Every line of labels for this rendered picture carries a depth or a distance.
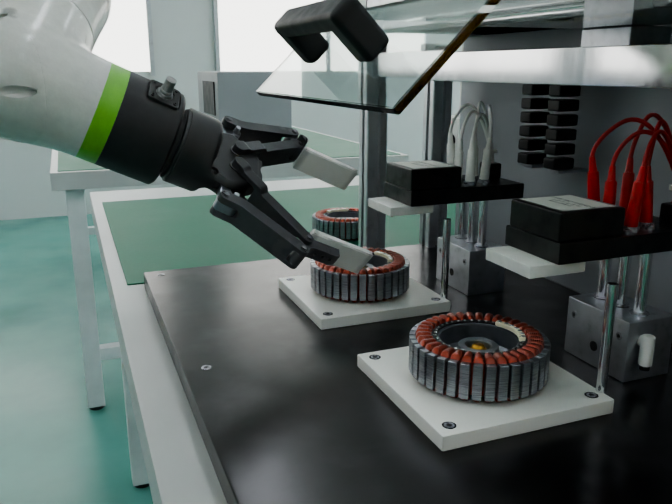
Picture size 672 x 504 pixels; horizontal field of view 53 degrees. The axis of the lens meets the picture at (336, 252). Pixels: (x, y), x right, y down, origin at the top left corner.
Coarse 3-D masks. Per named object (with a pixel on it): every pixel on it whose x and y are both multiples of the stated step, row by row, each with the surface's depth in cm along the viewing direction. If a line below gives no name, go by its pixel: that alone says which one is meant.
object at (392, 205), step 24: (408, 168) 74; (432, 168) 74; (456, 168) 75; (384, 192) 79; (408, 192) 74; (432, 192) 74; (456, 192) 75; (480, 192) 76; (504, 192) 77; (480, 216) 78; (480, 240) 79
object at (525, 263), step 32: (512, 224) 57; (544, 224) 53; (576, 224) 52; (608, 224) 53; (512, 256) 54; (544, 256) 53; (576, 256) 52; (608, 256) 53; (640, 256) 57; (640, 288) 57
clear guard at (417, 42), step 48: (432, 0) 37; (480, 0) 32; (528, 0) 36; (576, 0) 36; (624, 0) 36; (336, 48) 44; (384, 48) 37; (432, 48) 32; (288, 96) 45; (336, 96) 38; (384, 96) 32
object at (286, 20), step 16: (336, 0) 36; (352, 0) 35; (288, 16) 43; (304, 16) 40; (320, 16) 37; (336, 16) 35; (352, 16) 36; (368, 16) 36; (288, 32) 43; (304, 32) 41; (320, 32) 39; (336, 32) 36; (352, 32) 36; (368, 32) 36; (384, 32) 37; (304, 48) 44; (320, 48) 45; (352, 48) 37; (368, 48) 36
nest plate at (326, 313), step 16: (288, 288) 78; (304, 288) 78; (416, 288) 78; (304, 304) 73; (320, 304) 72; (336, 304) 72; (352, 304) 72; (368, 304) 72; (384, 304) 72; (400, 304) 72; (416, 304) 72; (432, 304) 73; (448, 304) 74; (320, 320) 68; (336, 320) 69; (352, 320) 70; (368, 320) 70; (384, 320) 71
